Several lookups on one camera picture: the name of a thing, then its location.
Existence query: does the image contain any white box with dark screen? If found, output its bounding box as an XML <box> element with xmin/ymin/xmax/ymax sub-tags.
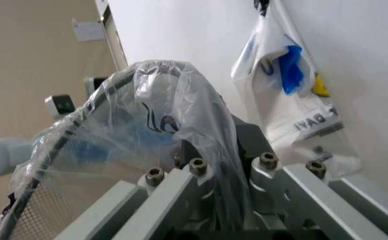
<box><xmin>44</xmin><ymin>94</ymin><xmax>77</xmax><ymax>117</ymax></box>

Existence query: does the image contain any yellow round item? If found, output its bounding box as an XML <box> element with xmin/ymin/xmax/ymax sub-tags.
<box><xmin>312</xmin><ymin>74</ymin><xmax>331</xmax><ymax>98</ymax></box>

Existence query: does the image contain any white printed plastic bag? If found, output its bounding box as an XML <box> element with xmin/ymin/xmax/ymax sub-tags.
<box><xmin>230</xmin><ymin>14</ymin><xmax>363</xmax><ymax>176</ymax></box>

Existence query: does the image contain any white door frame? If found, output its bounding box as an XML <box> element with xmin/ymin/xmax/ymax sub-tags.
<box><xmin>92</xmin><ymin>0</ymin><xmax>130</xmax><ymax>71</ymax></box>

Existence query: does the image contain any clear plastic garbage bag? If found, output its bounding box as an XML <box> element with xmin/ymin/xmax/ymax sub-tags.
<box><xmin>8</xmin><ymin>59</ymin><xmax>253</xmax><ymax>240</ymax></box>

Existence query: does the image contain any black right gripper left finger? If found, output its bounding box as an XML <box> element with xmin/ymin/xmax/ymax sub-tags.
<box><xmin>53</xmin><ymin>138</ymin><xmax>224</xmax><ymax>240</ymax></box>

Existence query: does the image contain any metal mesh trash bin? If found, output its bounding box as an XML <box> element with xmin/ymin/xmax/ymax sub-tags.
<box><xmin>0</xmin><ymin>66</ymin><xmax>195</xmax><ymax>240</ymax></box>

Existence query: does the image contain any white paper notice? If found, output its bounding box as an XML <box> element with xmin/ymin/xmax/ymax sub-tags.
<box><xmin>71</xmin><ymin>20</ymin><xmax>106</xmax><ymax>42</ymax></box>

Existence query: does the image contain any small grey wall device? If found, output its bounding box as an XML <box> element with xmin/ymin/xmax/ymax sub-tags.
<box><xmin>82</xmin><ymin>76</ymin><xmax>108</xmax><ymax>96</ymax></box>

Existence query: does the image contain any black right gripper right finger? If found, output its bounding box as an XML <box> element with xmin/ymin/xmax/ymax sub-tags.
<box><xmin>232</xmin><ymin>114</ymin><xmax>388</xmax><ymax>240</ymax></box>

